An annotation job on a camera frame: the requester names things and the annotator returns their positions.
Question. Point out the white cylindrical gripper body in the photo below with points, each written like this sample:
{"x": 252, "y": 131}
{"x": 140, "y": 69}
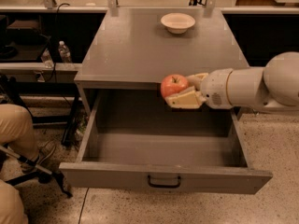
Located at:
{"x": 215, "y": 89}

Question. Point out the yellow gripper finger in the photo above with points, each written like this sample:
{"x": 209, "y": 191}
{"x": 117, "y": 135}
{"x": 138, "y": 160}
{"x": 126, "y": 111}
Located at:
{"x": 196, "y": 80}
{"x": 190, "y": 98}

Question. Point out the red apple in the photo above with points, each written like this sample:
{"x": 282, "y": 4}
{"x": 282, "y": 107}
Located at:
{"x": 173, "y": 84}

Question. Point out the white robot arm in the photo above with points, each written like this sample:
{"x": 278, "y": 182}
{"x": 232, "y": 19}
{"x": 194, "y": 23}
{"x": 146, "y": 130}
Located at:
{"x": 273, "y": 88}

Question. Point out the grey open top drawer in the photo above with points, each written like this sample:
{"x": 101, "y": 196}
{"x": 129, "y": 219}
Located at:
{"x": 132, "y": 134}

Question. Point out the white ceramic bowl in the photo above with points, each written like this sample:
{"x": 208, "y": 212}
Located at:
{"x": 177, "y": 23}

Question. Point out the grey metal cabinet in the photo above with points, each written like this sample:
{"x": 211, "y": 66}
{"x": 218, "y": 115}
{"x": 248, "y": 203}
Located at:
{"x": 133, "y": 50}

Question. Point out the clear plastic water bottle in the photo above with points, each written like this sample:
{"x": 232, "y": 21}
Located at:
{"x": 65, "y": 53}

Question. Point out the grey sneaker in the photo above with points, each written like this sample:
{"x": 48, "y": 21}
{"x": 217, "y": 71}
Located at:
{"x": 44, "y": 152}

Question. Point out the person's leg in khaki trousers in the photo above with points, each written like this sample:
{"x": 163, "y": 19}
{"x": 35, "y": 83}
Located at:
{"x": 16, "y": 129}

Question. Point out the dark box on shelf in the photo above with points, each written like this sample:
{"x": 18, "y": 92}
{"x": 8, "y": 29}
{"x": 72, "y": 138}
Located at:
{"x": 24, "y": 32}

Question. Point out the black drawer handle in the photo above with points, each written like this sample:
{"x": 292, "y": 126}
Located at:
{"x": 164, "y": 183}

